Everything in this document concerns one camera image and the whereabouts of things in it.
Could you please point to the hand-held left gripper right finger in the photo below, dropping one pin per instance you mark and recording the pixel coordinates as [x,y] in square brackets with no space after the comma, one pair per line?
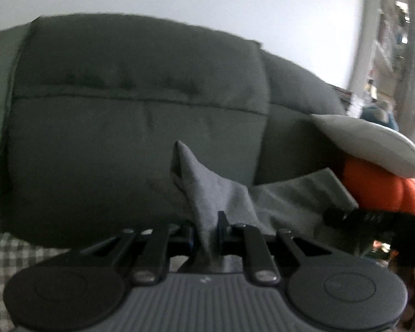
[223,229]

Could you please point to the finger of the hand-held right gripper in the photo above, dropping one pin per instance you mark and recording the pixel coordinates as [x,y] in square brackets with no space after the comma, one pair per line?
[339,217]

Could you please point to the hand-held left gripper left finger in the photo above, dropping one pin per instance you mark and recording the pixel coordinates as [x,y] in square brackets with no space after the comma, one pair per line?
[191,240]

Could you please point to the grey t-shirt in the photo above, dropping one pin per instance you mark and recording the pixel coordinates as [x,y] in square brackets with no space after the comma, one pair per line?
[221,193]

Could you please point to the orange knot cushion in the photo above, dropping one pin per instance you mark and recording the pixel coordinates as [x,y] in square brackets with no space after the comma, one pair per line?
[373,186]

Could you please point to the light grey pillow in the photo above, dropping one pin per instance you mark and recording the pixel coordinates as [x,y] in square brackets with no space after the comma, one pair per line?
[366,138]

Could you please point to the blue plush toy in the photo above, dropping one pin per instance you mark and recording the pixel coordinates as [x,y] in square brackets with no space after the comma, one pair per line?
[377,116]

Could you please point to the dark grey sofa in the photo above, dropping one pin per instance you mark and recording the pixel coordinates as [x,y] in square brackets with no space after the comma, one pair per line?
[124,128]

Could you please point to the white bookshelf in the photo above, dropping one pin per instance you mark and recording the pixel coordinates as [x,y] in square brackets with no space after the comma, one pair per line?
[384,41]

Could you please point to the grey white checked cloth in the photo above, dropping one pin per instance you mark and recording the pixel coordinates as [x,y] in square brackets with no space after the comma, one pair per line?
[7,266]

